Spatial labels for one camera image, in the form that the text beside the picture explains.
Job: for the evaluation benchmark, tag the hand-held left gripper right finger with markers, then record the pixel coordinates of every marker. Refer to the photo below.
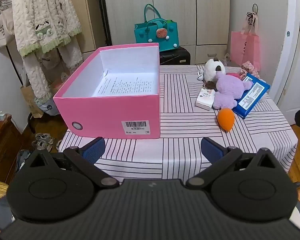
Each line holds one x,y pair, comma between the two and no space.
211,150

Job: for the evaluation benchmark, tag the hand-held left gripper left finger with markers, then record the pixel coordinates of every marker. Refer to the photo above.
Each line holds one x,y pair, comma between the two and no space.
93,148

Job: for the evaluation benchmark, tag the orange makeup sponge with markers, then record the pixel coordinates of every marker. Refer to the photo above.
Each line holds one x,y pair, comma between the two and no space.
226,118

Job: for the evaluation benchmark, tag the pink cardboard box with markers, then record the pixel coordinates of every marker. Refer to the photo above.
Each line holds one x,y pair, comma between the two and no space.
110,110

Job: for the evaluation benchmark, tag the white tissue packet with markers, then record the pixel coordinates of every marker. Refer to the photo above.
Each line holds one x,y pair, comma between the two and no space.
205,100

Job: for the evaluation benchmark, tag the blue wet wipes pack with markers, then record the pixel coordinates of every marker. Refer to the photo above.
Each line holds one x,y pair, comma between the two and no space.
252,95

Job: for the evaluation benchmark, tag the purple plush toy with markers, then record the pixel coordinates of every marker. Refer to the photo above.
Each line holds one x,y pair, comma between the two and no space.
227,90

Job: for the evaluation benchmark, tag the pink floral cloth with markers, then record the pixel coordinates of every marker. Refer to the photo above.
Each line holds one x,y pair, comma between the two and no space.
250,67

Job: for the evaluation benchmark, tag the striped tablecloth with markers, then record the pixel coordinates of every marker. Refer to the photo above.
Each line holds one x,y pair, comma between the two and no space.
185,130

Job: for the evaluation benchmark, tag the white door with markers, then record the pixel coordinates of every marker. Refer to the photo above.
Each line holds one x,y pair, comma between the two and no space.
297,67

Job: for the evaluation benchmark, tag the patterned sneaker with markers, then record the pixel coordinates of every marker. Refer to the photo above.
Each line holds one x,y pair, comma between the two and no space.
43,137
40,145

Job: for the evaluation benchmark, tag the printed paper sheet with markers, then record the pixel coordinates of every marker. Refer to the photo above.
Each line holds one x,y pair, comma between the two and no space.
125,85

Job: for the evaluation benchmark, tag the white cat plush toy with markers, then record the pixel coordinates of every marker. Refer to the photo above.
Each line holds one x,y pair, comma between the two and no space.
212,70

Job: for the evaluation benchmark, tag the brown paper bag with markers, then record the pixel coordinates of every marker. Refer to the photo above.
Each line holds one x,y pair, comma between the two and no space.
30,100

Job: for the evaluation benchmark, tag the brown wooden cabinet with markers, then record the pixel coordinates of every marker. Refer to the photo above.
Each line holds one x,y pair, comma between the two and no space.
5,150

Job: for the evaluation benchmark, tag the pink shopping bag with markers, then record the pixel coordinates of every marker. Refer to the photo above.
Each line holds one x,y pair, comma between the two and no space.
245,47

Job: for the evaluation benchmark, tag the cream fluffy pajama pants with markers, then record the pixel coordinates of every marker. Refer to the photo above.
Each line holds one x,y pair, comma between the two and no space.
32,75

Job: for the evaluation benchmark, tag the black suitcase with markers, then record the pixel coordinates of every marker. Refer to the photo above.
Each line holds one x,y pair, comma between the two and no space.
175,56

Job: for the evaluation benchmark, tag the teal felt tote bag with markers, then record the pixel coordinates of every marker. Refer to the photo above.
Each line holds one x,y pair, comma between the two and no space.
150,33

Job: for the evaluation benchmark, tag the light wood wardrobe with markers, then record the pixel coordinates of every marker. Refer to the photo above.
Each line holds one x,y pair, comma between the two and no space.
175,12

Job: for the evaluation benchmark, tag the beige canvas tote bag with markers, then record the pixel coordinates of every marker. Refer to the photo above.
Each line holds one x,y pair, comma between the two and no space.
3,32

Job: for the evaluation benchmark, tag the cream fluffy pajama jacket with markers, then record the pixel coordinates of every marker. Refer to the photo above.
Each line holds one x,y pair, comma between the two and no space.
40,10

